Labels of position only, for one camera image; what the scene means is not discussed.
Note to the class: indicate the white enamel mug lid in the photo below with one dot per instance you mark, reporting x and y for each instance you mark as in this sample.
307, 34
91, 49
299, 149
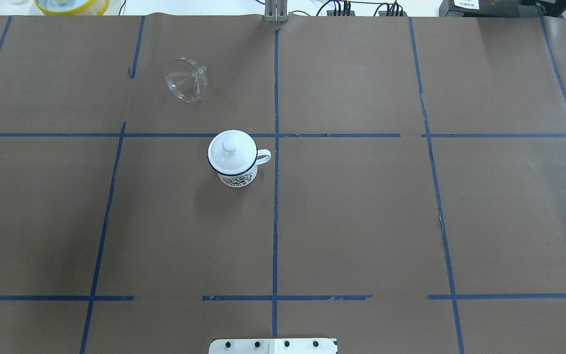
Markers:
232, 152

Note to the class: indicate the white enamel mug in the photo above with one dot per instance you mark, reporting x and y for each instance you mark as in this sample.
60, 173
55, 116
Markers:
238, 181

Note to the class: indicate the black box device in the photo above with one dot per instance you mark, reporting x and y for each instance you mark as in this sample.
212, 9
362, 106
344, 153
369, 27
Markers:
501, 8

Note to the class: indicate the aluminium frame post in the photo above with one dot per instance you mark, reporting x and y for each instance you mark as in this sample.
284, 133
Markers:
276, 11

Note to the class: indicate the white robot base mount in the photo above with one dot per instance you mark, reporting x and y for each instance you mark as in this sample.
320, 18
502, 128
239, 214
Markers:
274, 346

